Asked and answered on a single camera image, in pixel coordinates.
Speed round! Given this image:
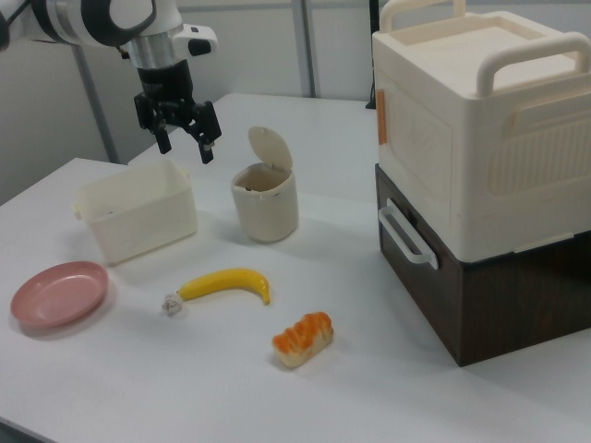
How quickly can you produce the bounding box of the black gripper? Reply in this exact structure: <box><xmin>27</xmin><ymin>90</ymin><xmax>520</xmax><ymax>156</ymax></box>
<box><xmin>134</xmin><ymin>59</ymin><xmax>223</xmax><ymax>164</ymax></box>

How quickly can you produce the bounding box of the white paper ball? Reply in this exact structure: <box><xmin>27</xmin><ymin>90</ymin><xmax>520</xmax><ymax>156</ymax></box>
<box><xmin>160</xmin><ymin>291</ymin><xmax>186</xmax><ymax>317</ymax></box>

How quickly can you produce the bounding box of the cream flip-lid trash can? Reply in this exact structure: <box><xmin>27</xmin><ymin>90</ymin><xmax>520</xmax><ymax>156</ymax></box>
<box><xmin>230</xmin><ymin>126</ymin><xmax>300</xmax><ymax>244</ymax></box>

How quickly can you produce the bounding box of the white plastic storage bin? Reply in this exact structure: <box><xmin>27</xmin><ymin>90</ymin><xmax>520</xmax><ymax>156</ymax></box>
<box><xmin>72</xmin><ymin>159</ymin><xmax>199</xmax><ymax>267</ymax></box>

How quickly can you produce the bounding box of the yellow banana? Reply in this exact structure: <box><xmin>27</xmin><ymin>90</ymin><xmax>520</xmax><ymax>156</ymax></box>
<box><xmin>177</xmin><ymin>268</ymin><xmax>272</xmax><ymax>306</ymax></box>

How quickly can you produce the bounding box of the orange strip on box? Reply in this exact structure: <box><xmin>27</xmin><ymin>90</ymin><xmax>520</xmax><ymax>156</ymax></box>
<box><xmin>376</xmin><ymin>90</ymin><xmax>390</xmax><ymax>147</ymax></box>

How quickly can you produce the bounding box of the pink plastic plate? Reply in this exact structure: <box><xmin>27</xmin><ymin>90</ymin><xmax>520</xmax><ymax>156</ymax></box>
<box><xmin>9</xmin><ymin>260</ymin><xmax>111</xmax><ymax>329</ymax></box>

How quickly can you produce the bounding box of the orange glazed bread loaf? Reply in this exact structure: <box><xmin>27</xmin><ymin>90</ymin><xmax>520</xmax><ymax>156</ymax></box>
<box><xmin>271</xmin><ymin>311</ymin><xmax>334</xmax><ymax>369</ymax></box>

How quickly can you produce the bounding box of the dark brown drawer cabinet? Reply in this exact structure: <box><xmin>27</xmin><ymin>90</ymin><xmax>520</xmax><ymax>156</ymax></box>
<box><xmin>374</xmin><ymin>163</ymin><xmax>591</xmax><ymax>368</ymax></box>

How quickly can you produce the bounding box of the white drawer handle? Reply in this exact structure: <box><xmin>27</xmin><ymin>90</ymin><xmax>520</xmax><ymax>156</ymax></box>
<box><xmin>377</xmin><ymin>198</ymin><xmax>440</xmax><ymax>269</ymax></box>

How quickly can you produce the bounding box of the cream box with handles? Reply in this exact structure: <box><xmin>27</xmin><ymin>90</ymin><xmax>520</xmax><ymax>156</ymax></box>
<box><xmin>371</xmin><ymin>0</ymin><xmax>591</xmax><ymax>259</ymax></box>

